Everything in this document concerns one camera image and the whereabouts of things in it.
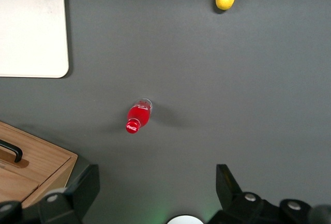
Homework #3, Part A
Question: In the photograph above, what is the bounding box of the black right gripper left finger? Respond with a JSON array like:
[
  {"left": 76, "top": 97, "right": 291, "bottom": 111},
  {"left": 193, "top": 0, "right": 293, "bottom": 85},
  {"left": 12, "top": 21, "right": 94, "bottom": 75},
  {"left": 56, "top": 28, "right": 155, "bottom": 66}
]
[{"left": 0, "top": 163, "right": 100, "bottom": 224}]

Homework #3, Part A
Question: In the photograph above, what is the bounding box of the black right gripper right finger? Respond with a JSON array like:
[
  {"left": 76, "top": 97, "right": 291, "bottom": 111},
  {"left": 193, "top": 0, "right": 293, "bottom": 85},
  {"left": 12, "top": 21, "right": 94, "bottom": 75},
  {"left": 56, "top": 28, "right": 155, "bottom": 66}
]
[{"left": 208, "top": 163, "right": 315, "bottom": 224}]

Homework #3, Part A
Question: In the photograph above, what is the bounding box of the cream rectangular plastic tray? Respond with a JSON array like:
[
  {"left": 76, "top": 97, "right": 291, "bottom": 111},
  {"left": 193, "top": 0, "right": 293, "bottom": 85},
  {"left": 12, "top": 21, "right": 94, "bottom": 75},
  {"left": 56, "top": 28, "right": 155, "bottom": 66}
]
[{"left": 0, "top": 0, "right": 70, "bottom": 79}]

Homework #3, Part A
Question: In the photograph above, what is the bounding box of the black metal drawer handle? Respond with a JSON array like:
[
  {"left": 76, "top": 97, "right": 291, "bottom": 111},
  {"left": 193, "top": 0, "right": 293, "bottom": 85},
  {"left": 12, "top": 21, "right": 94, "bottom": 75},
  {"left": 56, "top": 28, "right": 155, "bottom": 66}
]
[{"left": 0, "top": 138, "right": 24, "bottom": 163}]

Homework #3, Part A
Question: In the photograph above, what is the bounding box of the wooden two-drawer cabinet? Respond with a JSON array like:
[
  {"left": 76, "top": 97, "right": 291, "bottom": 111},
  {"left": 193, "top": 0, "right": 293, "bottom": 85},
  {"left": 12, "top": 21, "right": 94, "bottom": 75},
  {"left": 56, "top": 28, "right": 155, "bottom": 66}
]
[{"left": 0, "top": 121, "right": 79, "bottom": 209}]

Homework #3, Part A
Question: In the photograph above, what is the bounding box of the small red cola bottle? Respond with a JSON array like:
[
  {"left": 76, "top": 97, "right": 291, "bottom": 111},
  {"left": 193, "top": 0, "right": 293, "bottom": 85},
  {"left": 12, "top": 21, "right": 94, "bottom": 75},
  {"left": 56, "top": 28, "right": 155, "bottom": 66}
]
[{"left": 125, "top": 98, "right": 153, "bottom": 135}]

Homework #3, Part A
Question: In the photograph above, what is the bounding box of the wooden drawer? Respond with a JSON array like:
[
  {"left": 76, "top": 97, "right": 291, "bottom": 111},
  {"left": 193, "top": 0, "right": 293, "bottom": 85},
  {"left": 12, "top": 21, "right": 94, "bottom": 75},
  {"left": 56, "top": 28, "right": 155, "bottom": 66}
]
[
  {"left": 0, "top": 167, "right": 40, "bottom": 202},
  {"left": 0, "top": 122, "right": 73, "bottom": 183}
]

